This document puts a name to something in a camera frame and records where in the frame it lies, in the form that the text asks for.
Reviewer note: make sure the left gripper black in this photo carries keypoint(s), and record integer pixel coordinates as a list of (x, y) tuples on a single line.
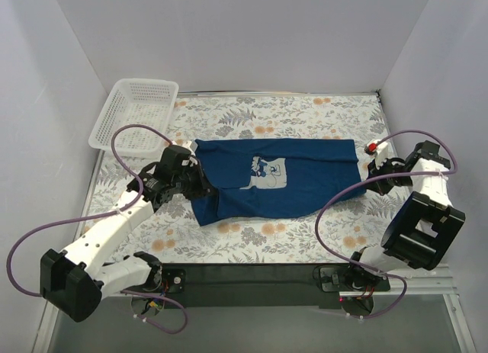
[(200, 185)]

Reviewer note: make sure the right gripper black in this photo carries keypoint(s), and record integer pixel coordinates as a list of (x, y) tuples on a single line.
[(380, 174)]

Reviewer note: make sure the blue t shirt cartoon print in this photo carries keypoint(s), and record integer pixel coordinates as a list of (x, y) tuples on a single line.
[(274, 178)]

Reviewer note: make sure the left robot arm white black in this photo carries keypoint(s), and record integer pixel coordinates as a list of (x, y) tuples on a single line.
[(78, 278)]

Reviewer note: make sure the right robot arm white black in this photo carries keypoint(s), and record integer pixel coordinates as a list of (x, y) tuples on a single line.
[(425, 226)]

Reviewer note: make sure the white plastic perforated basket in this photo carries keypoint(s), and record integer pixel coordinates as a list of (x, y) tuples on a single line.
[(148, 102)]

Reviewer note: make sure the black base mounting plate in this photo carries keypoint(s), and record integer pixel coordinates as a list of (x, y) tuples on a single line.
[(254, 285)]

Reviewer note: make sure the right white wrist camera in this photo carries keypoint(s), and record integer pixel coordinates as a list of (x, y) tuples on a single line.
[(378, 150)]

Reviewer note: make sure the aluminium frame rail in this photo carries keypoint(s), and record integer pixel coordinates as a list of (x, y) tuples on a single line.
[(419, 282)]

